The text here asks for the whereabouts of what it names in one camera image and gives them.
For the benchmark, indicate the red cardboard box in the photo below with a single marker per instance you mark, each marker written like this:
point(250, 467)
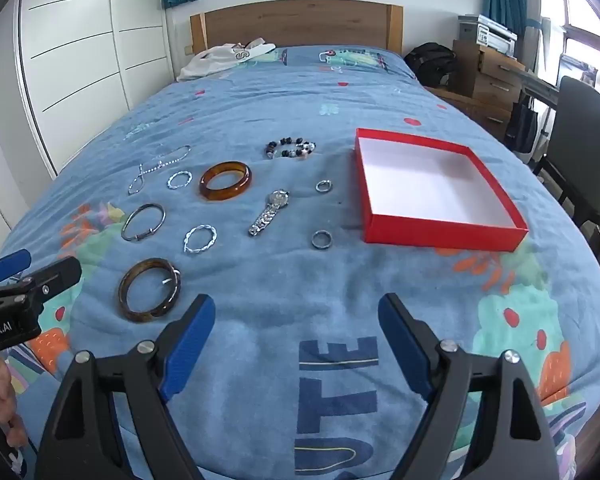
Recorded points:
point(430, 195)

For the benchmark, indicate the blue printed blanket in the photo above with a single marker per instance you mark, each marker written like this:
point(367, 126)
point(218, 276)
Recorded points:
point(290, 280)

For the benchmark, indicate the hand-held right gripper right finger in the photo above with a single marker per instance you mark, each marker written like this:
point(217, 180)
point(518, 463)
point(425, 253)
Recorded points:
point(402, 345)

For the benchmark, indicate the tortoiseshell bangle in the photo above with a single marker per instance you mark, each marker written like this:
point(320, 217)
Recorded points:
point(130, 305)

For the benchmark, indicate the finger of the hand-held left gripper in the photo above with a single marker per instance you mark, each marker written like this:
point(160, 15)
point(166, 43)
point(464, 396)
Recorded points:
point(55, 277)
point(10, 264)

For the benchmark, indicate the black office chair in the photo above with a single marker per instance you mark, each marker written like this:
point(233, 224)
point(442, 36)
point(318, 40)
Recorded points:
point(577, 145)

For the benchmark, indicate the black backpack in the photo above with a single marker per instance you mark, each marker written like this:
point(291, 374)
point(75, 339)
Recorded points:
point(430, 65)

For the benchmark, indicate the white wardrobe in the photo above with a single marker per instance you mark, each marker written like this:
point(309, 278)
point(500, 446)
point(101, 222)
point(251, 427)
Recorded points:
point(70, 60)

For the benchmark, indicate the wooden drawer cabinet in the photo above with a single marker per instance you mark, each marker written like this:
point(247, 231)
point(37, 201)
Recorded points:
point(490, 85)

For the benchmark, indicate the wooden headboard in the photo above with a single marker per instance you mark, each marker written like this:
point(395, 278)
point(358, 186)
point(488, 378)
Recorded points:
point(300, 25)

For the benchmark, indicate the grey printer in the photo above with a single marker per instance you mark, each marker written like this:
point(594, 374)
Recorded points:
point(487, 32)

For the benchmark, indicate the silver wristwatch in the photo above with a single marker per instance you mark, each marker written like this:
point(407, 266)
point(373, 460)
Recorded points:
point(267, 217)

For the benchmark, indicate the grey desk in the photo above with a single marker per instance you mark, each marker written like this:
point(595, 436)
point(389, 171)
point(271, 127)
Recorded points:
point(537, 82)

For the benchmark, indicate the amber bangle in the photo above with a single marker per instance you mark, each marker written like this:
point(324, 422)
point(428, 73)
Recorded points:
point(215, 192)

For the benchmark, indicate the person's left hand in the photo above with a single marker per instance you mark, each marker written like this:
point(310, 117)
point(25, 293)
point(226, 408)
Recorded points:
point(5, 400)

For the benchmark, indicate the dark hanging bag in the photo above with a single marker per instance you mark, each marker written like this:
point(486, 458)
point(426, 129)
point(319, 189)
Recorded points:
point(522, 125)

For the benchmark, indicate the white garment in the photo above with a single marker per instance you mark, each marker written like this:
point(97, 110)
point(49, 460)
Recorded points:
point(205, 62)

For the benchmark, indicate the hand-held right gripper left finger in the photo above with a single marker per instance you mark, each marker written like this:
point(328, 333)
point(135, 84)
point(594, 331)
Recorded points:
point(192, 345)

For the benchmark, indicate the plain silver bangle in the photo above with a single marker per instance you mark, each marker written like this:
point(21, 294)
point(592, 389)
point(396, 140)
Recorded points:
point(130, 227)

